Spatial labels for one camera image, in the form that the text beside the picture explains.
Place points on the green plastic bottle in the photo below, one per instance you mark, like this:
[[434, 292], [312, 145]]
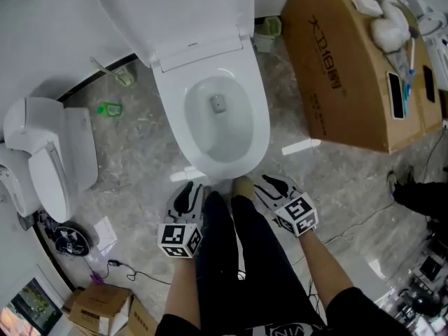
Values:
[[112, 110]]

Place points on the green plastic basket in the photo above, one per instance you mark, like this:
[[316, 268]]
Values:
[[272, 26]]

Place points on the green toilet brush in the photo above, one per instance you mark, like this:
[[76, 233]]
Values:
[[122, 77]]

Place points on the white toilet bowl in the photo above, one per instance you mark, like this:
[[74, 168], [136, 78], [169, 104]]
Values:
[[213, 138]]

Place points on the white ceramic fixture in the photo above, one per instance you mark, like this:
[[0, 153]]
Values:
[[10, 184]]

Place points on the large cardboard box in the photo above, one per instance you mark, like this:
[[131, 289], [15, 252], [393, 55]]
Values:
[[336, 82]]

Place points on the framed display screen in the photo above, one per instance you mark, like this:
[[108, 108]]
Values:
[[31, 310]]

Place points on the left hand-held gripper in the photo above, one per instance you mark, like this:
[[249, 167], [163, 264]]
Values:
[[176, 238]]

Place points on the white crumpled cloth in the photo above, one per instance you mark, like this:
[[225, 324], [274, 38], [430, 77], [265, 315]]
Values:
[[388, 26]]

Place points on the grey rectangular object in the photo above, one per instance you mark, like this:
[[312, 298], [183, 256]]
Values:
[[217, 104]]

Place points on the small white toilet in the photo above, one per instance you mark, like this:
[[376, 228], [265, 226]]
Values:
[[52, 159]]

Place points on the white paper sheet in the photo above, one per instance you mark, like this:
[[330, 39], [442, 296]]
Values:
[[105, 234]]

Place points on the small white box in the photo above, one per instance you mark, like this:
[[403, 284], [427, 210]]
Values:
[[367, 5]]

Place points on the blue and white toothbrush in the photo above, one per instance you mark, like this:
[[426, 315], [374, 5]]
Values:
[[407, 86]]

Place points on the round black device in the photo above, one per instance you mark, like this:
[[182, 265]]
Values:
[[71, 240]]

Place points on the white framed black phone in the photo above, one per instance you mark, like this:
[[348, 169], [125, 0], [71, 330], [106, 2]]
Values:
[[395, 94]]

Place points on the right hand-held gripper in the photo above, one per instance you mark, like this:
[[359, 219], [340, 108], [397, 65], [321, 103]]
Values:
[[297, 213]]

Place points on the white toilet lid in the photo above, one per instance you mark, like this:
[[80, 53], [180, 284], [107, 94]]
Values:
[[175, 9]]

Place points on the black power adapter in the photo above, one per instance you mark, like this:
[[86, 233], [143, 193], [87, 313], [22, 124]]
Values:
[[114, 262]]

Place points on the white appliance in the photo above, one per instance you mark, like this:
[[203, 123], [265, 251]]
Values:
[[440, 61]]

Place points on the person's right forearm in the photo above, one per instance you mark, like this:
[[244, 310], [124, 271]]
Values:
[[322, 268]]

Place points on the person's left forearm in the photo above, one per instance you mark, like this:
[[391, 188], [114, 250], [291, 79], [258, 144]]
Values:
[[180, 289]]

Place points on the flat cardboard box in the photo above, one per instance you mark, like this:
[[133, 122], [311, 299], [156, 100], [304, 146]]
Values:
[[141, 318]]

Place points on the open cardboard box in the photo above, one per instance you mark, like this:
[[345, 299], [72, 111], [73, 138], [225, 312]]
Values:
[[98, 304]]

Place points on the clear plastic container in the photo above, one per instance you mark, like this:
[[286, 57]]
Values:
[[264, 42]]

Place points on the person's tan shoe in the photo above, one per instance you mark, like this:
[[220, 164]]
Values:
[[243, 187]]

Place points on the purple small object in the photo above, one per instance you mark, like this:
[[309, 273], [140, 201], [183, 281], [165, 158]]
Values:
[[96, 278]]

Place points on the white toilet seat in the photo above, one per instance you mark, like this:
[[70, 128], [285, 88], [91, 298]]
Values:
[[168, 117]]

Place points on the person's black trousers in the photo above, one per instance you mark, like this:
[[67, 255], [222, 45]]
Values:
[[259, 275]]

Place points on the person's black shirt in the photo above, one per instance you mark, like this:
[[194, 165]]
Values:
[[353, 317]]

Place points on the pile of black equipment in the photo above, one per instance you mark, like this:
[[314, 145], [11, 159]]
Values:
[[416, 299]]

